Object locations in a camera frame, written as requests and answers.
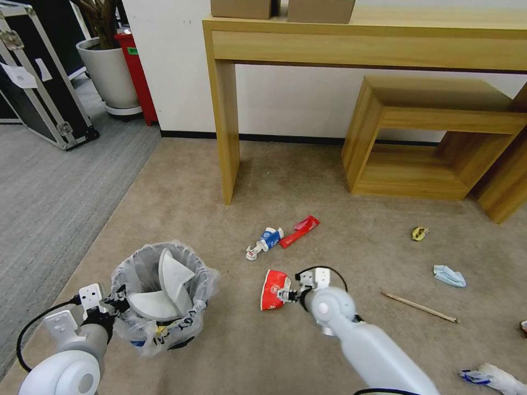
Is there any crushed red white paper cup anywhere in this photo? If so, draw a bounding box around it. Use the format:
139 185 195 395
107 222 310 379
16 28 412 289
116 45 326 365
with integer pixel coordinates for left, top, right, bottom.
259 269 294 312

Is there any small blue trash bin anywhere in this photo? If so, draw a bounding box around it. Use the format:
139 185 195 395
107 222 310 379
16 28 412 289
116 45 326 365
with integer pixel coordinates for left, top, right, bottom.
118 245 208 351

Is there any clear plastic bin liner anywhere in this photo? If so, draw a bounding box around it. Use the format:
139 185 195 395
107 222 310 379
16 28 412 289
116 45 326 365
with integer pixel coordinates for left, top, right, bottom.
110 241 222 358

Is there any grey white paper plate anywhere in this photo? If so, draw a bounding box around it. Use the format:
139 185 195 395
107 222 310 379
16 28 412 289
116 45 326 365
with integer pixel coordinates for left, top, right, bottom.
158 247 197 308
126 289 183 322

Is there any crushed blue white milk carton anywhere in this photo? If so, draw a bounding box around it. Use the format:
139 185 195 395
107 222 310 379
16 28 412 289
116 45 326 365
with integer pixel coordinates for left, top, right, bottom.
245 225 285 262

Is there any red snack wrapper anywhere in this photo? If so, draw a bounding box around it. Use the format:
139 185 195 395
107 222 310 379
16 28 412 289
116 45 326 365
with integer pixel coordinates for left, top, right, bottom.
278 215 321 249

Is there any wooden stick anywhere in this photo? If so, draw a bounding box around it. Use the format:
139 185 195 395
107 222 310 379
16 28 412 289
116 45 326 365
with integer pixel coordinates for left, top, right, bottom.
382 291 459 324

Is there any light blue face mask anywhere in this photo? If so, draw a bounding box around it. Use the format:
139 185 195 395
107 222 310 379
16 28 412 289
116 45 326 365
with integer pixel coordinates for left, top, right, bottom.
433 264 468 289

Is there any light wooden open stool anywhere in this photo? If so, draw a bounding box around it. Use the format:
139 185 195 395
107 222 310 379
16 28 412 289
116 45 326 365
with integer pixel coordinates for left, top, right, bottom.
341 75 527 201

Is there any white plant pot saucer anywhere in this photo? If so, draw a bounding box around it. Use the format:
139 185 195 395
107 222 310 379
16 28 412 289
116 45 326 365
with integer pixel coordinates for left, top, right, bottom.
104 103 144 121

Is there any black aluminium flight case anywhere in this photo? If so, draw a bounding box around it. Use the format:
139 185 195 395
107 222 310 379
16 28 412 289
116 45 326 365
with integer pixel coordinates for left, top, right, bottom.
0 0 100 151

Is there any crumpled white blue plastic bag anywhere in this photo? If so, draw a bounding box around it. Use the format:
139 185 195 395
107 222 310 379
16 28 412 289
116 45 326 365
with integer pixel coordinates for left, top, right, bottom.
458 362 527 395

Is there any white plant pot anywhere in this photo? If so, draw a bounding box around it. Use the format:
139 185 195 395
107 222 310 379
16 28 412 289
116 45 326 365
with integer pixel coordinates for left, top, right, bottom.
76 37 143 110

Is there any red extinguisher box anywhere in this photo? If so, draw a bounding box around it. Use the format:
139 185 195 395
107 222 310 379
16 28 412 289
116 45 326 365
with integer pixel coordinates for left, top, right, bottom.
113 32 160 127

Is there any small white paper label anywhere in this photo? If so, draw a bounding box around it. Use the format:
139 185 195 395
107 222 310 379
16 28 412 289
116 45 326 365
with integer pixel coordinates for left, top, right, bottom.
34 58 53 81

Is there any large white paper label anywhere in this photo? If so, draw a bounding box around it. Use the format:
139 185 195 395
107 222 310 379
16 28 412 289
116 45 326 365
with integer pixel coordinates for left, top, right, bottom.
0 61 38 88

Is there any light wooden console table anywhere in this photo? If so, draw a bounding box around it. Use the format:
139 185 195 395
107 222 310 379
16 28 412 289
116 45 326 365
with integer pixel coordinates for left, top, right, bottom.
201 6 527 225

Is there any dark partition panel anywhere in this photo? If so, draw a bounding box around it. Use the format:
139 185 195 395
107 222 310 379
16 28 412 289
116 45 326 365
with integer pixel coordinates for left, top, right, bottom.
61 0 96 80

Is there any brown plant trunk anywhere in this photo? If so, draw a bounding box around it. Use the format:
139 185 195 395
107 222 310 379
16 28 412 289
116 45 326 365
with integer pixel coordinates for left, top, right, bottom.
70 0 125 51

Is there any brown cardboard box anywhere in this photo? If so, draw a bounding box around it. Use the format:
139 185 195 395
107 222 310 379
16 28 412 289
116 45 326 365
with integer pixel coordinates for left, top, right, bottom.
210 0 274 20
286 0 356 24

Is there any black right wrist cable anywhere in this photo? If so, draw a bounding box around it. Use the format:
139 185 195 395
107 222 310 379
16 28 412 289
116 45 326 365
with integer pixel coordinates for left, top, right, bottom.
294 266 349 293

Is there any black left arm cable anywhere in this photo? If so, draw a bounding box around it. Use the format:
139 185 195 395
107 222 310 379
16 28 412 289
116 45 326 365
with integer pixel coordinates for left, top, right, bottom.
15 301 84 373

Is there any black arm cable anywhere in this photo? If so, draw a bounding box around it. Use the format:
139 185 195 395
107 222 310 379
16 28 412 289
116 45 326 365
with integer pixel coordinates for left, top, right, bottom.
15 301 84 373
353 388 417 395

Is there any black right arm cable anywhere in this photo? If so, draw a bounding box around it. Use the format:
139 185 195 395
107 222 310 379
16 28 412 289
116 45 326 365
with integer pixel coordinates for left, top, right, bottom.
353 388 417 395

